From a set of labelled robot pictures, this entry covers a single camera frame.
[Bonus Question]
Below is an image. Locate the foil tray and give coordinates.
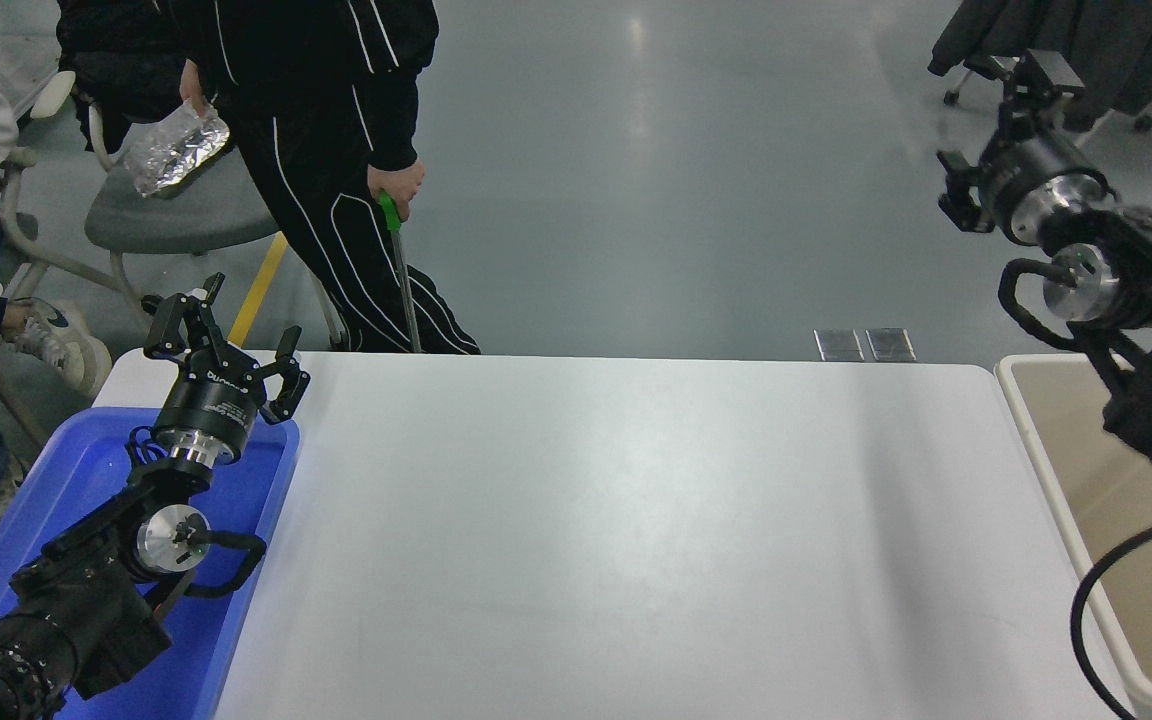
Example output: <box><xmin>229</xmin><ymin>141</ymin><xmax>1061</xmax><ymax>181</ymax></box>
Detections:
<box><xmin>123</xmin><ymin>100</ymin><xmax>233</xmax><ymax>199</ymax></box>

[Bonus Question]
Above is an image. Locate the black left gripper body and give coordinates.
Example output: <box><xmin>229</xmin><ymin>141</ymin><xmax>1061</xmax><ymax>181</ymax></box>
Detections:
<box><xmin>153</xmin><ymin>349</ymin><xmax>268</xmax><ymax>454</ymax></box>

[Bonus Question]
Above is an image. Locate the metal floor outlet plate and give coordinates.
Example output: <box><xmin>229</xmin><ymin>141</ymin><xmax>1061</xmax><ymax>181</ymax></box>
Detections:
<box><xmin>814</xmin><ymin>328</ymin><xmax>864</xmax><ymax>362</ymax></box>
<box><xmin>866</xmin><ymin>328</ymin><xmax>918</xmax><ymax>362</ymax></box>

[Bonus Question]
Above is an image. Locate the black jacket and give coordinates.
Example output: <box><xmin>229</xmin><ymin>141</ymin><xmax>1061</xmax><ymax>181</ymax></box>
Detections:
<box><xmin>56</xmin><ymin>0</ymin><xmax>192</xmax><ymax>153</ymax></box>

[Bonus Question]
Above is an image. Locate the grey seat chair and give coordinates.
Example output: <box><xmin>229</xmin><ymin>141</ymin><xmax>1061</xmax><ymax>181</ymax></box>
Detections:
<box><xmin>84</xmin><ymin>100</ymin><xmax>347</xmax><ymax>351</ymax></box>

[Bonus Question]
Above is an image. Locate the green-handled grabber stick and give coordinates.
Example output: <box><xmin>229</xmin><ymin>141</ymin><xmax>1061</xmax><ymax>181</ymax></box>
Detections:
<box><xmin>378</xmin><ymin>192</ymin><xmax>424</xmax><ymax>354</ymax></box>

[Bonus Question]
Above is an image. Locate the standing person's left hand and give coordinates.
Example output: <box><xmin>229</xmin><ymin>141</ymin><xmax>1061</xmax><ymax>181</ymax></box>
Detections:
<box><xmin>367</xmin><ymin>160</ymin><xmax>427</xmax><ymax>221</ymax></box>

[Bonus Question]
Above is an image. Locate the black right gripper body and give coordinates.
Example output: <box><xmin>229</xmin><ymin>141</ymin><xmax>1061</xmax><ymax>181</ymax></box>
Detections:
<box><xmin>976</xmin><ymin>130</ymin><xmax>1099</xmax><ymax>245</ymax></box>

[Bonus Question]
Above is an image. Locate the white-framed office chair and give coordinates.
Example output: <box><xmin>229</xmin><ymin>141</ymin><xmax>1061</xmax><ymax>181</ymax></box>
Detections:
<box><xmin>0</xmin><ymin>148</ymin><xmax>162</xmax><ymax>446</ymax></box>

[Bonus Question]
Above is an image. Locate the blue plastic tray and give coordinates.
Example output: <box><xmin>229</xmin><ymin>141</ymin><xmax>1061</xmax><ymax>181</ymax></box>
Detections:
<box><xmin>0</xmin><ymin>404</ymin><xmax>303</xmax><ymax>720</ymax></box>

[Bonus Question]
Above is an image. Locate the standing person's right hand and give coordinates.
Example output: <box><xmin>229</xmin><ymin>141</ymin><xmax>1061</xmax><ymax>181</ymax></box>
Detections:
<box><xmin>179</xmin><ymin>60</ymin><xmax>212</xmax><ymax>116</ymax></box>

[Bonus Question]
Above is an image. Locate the standing person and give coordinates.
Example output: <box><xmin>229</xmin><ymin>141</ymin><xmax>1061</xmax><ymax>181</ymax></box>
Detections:
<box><xmin>171</xmin><ymin>0</ymin><xmax>482</xmax><ymax>356</ymax></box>

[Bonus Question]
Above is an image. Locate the large pale dustbin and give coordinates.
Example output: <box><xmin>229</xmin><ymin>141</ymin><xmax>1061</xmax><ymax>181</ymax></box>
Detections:
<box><xmin>994</xmin><ymin>353</ymin><xmax>1152</xmax><ymax>720</ymax></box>

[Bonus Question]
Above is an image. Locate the dark grey coat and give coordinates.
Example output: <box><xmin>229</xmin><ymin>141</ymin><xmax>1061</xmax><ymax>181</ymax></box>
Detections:
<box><xmin>928</xmin><ymin>0</ymin><xmax>1152</xmax><ymax>133</ymax></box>

